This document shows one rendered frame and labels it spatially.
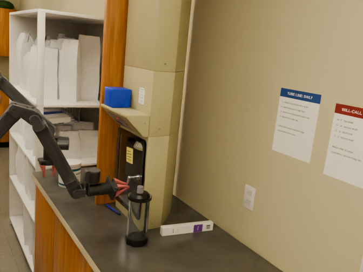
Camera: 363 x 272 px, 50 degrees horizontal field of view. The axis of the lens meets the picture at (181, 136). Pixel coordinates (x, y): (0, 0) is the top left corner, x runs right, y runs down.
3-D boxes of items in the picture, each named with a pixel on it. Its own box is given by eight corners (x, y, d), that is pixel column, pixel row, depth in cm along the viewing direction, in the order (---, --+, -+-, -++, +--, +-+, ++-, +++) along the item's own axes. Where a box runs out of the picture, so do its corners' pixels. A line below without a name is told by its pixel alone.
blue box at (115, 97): (122, 104, 201) (123, 87, 199) (130, 107, 193) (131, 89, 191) (103, 104, 195) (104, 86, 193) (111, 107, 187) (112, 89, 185)
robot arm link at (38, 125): (25, 112, 163) (25, 119, 153) (38, 106, 164) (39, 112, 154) (71, 193, 181) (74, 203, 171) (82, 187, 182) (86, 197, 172)
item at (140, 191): (147, 196, 180) (148, 182, 178) (151, 204, 171) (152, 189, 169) (127, 196, 177) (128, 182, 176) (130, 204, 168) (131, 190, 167)
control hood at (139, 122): (120, 122, 205) (121, 103, 203) (148, 137, 179) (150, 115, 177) (99, 122, 199) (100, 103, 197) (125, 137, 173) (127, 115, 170)
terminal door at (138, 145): (115, 197, 213) (120, 126, 205) (140, 221, 188) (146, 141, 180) (114, 198, 213) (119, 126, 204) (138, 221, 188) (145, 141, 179)
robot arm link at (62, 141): (47, 126, 206) (45, 126, 197) (69, 127, 208) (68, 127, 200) (46, 148, 206) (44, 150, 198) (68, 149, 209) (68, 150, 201)
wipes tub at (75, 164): (76, 180, 248) (77, 157, 245) (83, 187, 238) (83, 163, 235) (55, 182, 241) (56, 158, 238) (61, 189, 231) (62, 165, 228)
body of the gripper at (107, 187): (110, 175, 185) (95, 176, 181) (118, 190, 179) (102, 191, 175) (107, 185, 189) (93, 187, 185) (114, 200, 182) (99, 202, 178)
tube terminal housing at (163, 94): (154, 200, 229) (166, 67, 212) (184, 223, 202) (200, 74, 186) (115, 205, 215) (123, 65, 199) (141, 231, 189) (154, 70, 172)
